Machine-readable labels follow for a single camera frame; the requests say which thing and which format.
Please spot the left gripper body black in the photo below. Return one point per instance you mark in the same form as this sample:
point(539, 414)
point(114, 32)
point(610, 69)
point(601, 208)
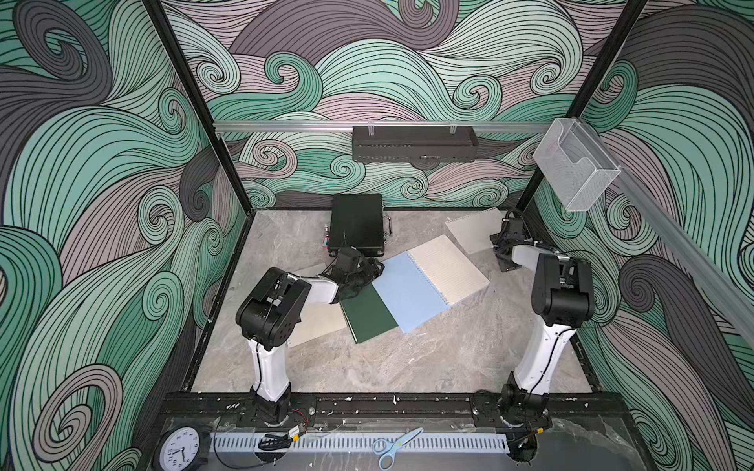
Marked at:
point(361, 277)

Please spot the clear plastic wall holder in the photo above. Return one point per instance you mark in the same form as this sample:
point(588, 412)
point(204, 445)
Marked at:
point(576, 163)

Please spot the aluminium rail back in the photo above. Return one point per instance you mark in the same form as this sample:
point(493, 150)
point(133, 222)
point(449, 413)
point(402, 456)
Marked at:
point(299, 126)

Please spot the round analog clock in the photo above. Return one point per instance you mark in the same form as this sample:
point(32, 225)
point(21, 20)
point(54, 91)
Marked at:
point(179, 450)

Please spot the white slotted cable duct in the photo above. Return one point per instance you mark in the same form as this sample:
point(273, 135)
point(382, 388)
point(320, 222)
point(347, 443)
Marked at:
point(364, 443)

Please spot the aluminium rail right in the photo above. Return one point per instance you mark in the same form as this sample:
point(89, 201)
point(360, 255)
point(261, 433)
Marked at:
point(648, 184)

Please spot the torn lined paper page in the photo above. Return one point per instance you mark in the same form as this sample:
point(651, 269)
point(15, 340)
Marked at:
point(474, 232)

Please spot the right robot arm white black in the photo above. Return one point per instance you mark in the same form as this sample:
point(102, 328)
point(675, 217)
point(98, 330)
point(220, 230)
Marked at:
point(562, 299)

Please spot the aluminium rail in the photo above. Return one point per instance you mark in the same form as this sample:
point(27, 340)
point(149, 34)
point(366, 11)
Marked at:
point(648, 184)
point(299, 126)

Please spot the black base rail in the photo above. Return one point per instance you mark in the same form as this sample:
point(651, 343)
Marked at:
point(323, 411)

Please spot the dark green spiral notebook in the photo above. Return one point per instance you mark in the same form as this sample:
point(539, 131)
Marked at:
point(367, 316)

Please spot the beige spiral notebook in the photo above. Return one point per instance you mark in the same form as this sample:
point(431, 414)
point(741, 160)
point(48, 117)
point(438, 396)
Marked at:
point(322, 314)

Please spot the light blue scissors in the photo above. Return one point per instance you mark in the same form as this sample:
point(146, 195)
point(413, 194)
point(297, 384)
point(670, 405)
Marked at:
point(387, 450)

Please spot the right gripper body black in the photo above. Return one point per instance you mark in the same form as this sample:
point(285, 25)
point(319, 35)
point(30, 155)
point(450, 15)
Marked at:
point(496, 241)

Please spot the black hard case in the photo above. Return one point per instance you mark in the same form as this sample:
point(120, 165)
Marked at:
point(357, 220)

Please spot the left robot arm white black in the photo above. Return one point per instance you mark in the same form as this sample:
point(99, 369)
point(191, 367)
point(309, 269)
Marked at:
point(269, 314)

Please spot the black wall tray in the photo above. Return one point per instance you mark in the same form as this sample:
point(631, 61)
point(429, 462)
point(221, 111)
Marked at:
point(414, 144)

